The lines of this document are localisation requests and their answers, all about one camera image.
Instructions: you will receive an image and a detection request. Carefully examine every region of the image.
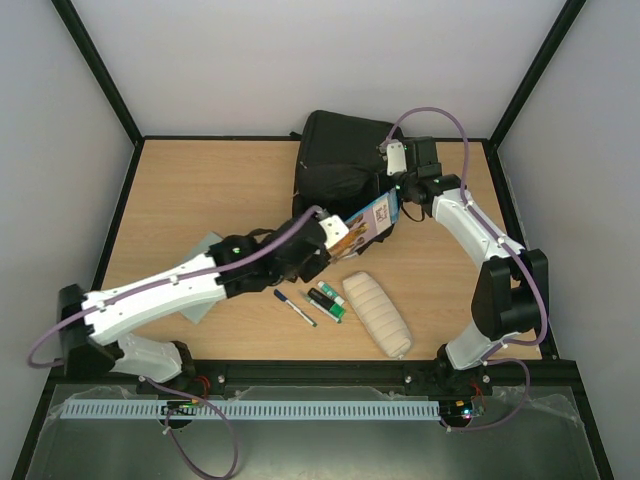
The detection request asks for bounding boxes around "blue capped pen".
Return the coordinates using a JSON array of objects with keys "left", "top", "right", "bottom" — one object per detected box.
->
[{"left": 273, "top": 289, "right": 317, "bottom": 327}]

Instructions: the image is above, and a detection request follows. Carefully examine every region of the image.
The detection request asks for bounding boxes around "children's reader book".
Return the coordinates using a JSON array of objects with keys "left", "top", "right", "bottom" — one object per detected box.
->
[{"left": 329, "top": 189, "right": 399, "bottom": 263}]

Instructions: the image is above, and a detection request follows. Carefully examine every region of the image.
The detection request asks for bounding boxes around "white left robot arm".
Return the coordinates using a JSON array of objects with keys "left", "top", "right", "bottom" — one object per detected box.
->
[{"left": 58, "top": 216, "right": 348, "bottom": 383}]

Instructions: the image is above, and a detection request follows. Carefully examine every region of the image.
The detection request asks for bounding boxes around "beige fabric pencil case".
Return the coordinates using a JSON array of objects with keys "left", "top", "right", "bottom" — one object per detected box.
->
[{"left": 342, "top": 272, "right": 413, "bottom": 360}]

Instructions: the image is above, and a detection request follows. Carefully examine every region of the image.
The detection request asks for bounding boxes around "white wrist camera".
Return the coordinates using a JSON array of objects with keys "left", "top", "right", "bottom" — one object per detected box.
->
[
  {"left": 379, "top": 139, "right": 407, "bottom": 176},
  {"left": 318, "top": 215, "right": 349, "bottom": 250}
]

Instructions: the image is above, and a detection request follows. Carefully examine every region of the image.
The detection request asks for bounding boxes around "green capped thin pen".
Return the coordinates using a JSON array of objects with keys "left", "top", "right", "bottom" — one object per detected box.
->
[{"left": 300, "top": 292, "right": 342, "bottom": 324}]

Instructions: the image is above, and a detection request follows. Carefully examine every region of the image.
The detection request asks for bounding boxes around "white green glue stick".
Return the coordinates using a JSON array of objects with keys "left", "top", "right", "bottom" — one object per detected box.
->
[{"left": 317, "top": 281, "right": 345, "bottom": 306}]

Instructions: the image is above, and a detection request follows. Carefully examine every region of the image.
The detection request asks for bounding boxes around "black student bag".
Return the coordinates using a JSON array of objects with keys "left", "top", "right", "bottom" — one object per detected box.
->
[{"left": 289, "top": 109, "right": 401, "bottom": 246}]

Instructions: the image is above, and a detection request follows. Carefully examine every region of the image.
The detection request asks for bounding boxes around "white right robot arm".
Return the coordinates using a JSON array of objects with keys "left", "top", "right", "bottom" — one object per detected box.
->
[{"left": 390, "top": 170, "right": 548, "bottom": 392}]

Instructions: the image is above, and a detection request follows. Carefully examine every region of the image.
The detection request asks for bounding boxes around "light blue cable duct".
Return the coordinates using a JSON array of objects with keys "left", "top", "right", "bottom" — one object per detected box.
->
[{"left": 59, "top": 399, "right": 440, "bottom": 421}]

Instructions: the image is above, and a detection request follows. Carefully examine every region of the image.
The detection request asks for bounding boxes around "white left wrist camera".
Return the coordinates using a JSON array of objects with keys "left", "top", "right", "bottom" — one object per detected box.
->
[{"left": 318, "top": 215, "right": 349, "bottom": 250}]

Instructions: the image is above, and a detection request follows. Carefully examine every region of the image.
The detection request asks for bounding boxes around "grey booklet with G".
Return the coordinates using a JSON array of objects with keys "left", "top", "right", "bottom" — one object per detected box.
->
[{"left": 180, "top": 232, "right": 224, "bottom": 325}]

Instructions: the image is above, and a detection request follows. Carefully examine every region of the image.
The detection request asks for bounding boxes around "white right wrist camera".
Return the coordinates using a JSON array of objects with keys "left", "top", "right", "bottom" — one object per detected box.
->
[{"left": 379, "top": 139, "right": 407, "bottom": 176}]

